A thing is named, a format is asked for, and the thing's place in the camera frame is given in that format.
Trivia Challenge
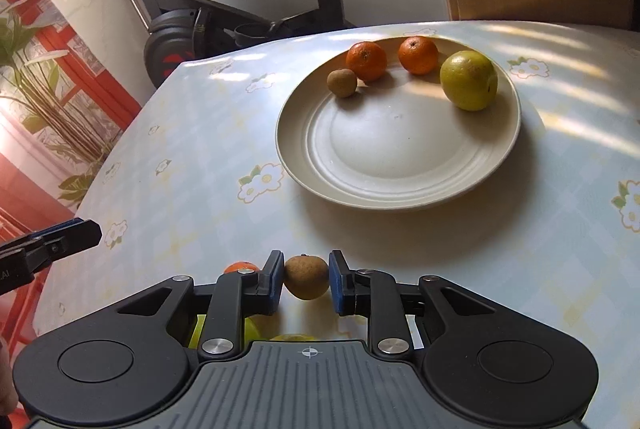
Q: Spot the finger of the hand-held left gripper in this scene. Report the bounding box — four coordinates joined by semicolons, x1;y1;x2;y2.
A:
0;218;102;275

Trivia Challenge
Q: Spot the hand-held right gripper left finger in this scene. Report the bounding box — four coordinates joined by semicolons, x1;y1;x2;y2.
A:
115;250;286;362

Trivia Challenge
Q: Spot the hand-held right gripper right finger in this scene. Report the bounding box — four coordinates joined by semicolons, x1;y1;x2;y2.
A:
328;250;496;355

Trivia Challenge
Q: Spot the brown kiwi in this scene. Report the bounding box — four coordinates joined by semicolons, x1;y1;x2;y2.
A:
327;69;358;98
284;254;331;301

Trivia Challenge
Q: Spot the cream round plate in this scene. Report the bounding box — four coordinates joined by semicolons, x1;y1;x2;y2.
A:
276;35;522;210

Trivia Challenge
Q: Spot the plant printed curtain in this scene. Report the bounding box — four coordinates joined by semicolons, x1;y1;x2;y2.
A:
0;0;143;429

